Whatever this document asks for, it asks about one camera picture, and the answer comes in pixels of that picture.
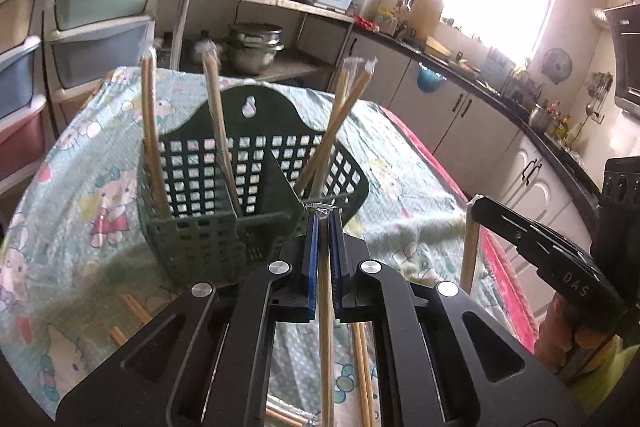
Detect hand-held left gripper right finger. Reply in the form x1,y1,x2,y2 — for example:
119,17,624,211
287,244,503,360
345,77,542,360
327,207,581,427

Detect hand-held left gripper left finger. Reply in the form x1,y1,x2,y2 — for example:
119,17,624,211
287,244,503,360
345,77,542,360
55,209,321,427

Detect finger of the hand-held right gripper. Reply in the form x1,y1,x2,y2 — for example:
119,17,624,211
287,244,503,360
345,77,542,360
471,196,628,325

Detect bamboo chopstick pair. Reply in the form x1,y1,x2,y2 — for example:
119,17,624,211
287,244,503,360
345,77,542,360
307,202,341,427
200,41,243,215
292,57,357,198
140,49,171,220
310,58,378,204
459,199,481,295

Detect green plastic utensil basket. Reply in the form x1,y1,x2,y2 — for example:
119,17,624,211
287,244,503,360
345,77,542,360
137,83,371,290

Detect bunch of bamboo chopsticks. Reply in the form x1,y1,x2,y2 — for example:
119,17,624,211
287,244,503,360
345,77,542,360
110,292,378,427

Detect hanging kitchen utensils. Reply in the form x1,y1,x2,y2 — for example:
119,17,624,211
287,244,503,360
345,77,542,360
585,72,613,118

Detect person's right hand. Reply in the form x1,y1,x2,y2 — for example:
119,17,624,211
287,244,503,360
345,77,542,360
534,297,620,377

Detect condiment bottles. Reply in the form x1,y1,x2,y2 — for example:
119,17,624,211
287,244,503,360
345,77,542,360
547,102,586,152

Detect steel pot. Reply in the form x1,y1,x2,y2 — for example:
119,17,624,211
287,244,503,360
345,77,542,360
529,103,553,132

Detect white kitchen cabinets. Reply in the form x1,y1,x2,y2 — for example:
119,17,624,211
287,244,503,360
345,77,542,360
345,29,601,323

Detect range hood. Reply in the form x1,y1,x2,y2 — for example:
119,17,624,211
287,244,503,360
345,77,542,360
602,4,640,112

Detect black kitchen countertop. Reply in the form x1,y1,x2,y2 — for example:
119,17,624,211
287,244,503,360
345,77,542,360
350,19,603,202

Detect blue utensil rack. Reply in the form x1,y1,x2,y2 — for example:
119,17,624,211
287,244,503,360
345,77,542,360
482,49,516,92

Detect blue hanging bin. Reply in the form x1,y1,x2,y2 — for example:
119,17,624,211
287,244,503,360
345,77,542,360
416,62,448,94

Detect stacked steel pots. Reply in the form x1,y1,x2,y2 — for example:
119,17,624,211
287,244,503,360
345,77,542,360
222,23,285,75

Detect cartoon printed blanket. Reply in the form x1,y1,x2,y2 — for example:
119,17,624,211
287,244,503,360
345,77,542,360
0,67,506,423

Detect white metal shelf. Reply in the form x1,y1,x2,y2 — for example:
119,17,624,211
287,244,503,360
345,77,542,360
160,0,356,78

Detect pale cutting board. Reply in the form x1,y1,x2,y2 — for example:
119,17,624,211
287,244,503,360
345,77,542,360
410,0,445,38

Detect green-topped plastic drawer unit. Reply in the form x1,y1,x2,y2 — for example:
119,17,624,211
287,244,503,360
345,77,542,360
44,0,168,108

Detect cream-topped plastic drawer unit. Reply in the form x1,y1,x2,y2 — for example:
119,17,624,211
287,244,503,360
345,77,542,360
0,0,56,192

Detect small wall fan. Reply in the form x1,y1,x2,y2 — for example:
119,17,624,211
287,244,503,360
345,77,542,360
541,48,573,82

